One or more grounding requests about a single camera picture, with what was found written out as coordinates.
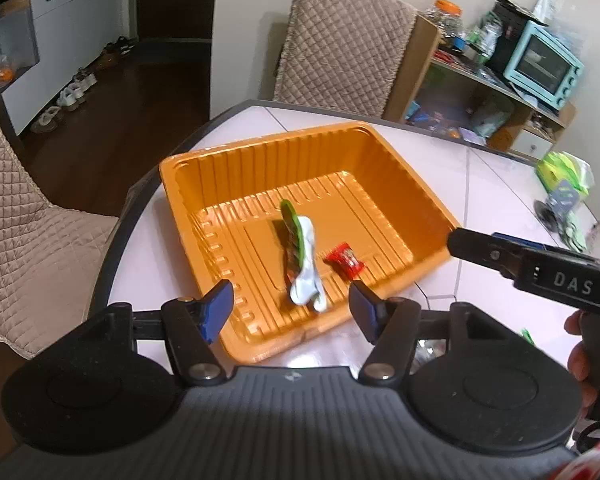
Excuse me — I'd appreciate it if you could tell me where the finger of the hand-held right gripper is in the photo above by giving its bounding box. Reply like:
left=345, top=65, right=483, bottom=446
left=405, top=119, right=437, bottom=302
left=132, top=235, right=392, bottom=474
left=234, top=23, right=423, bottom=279
left=492, top=233, right=546, bottom=251
left=447, top=228, right=526, bottom=281

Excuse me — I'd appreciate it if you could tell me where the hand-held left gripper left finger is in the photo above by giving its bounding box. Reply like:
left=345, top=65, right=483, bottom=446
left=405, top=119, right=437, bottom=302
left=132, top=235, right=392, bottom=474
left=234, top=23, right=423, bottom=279
left=87, top=280, right=236, bottom=387

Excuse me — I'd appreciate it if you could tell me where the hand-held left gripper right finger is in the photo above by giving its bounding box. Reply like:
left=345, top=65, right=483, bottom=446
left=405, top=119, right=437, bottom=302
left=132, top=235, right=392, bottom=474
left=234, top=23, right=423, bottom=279
left=349, top=281, right=501, bottom=387

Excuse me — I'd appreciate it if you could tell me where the red snack packet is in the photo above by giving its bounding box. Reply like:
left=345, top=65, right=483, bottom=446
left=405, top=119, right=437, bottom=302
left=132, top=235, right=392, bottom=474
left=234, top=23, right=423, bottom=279
left=324, top=242, right=367, bottom=282

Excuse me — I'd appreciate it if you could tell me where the green and white snack packet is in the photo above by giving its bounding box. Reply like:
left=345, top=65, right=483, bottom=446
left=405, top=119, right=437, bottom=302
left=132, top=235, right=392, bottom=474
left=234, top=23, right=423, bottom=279
left=278, top=199, right=328, bottom=312

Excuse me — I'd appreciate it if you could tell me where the orange plastic tray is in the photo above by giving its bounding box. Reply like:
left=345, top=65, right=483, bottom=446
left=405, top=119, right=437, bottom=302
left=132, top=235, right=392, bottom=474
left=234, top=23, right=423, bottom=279
left=158, top=121, right=463, bottom=365

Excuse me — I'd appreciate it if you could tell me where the person's right hand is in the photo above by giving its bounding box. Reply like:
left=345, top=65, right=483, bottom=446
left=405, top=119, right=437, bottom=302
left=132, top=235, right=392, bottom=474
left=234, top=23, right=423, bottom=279
left=565, top=310, right=589, bottom=406

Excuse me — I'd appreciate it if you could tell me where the green patterned packet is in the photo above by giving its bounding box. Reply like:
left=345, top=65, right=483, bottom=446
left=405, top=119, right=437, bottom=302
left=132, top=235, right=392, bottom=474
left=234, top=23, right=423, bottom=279
left=564, top=210, right=588, bottom=253

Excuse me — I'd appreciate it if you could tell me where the bright green bag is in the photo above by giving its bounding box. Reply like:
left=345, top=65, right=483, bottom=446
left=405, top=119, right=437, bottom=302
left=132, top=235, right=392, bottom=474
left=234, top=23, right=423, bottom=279
left=536, top=151, right=595, bottom=196

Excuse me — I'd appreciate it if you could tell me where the small white drawer box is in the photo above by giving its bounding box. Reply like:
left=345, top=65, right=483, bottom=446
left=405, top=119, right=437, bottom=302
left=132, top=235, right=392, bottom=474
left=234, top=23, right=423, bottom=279
left=510, top=127, right=553, bottom=161

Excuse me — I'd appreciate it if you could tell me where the teal toaster oven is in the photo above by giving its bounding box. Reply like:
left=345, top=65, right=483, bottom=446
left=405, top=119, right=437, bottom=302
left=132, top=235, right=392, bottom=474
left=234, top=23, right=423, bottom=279
left=502, top=20, right=585, bottom=111

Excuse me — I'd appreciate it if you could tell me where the red and white item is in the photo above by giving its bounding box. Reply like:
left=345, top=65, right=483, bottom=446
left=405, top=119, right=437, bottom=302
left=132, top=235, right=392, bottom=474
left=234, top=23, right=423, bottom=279
left=545, top=440, right=600, bottom=480

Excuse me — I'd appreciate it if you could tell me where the wooden shelf unit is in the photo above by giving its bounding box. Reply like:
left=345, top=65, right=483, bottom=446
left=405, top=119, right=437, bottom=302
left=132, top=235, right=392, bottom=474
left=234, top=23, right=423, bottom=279
left=382, top=14, right=578, bottom=161

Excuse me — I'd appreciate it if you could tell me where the chair with quilted beige cover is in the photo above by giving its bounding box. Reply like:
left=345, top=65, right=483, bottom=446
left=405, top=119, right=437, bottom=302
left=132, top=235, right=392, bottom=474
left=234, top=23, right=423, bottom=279
left=0, top=80, right=118, bottom=361

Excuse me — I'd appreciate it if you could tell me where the black appliance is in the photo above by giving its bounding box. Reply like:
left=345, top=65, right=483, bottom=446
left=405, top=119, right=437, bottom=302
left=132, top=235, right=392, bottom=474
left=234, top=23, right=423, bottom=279
left=485, top=0, right=551, bottom=78

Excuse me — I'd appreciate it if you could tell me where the clear jar with orange lid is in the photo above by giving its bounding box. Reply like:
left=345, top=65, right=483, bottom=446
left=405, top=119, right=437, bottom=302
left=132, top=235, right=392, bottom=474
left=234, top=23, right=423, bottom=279
left=422, top=0, right=466, bottom=41

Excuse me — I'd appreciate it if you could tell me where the quilted beige chair back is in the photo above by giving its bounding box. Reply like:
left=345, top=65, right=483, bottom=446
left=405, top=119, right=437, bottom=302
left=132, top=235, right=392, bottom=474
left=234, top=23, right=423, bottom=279
left=271, top=0, right=418, bottom=122

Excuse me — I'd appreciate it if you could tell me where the row of shoes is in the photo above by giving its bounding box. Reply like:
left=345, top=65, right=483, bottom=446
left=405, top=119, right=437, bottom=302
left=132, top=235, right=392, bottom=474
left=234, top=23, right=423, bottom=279
left=30, top=35, right=136, bottom=136

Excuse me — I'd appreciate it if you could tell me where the dark wooden door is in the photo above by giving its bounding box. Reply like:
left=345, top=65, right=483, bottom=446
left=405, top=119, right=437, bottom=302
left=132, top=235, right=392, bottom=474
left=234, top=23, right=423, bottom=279
left=130, top=0, right=217, bottom=43

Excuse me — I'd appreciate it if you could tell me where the orange plastic bag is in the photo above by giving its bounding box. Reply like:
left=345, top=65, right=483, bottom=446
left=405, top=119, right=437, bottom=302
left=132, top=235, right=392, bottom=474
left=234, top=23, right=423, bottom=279
left=0, top=55, right=17, bottom=92

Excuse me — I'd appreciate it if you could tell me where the white cabinet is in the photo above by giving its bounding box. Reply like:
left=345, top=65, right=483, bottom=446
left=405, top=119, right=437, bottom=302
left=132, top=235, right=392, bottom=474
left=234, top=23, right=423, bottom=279
left=0, top=0, right=123, bottom=136

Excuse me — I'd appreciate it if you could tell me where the suction cup phone mount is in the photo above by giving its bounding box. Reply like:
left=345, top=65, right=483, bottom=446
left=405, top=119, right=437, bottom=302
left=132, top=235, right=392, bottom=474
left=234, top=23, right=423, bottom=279
left=534, top=180, right=581, bottom=233

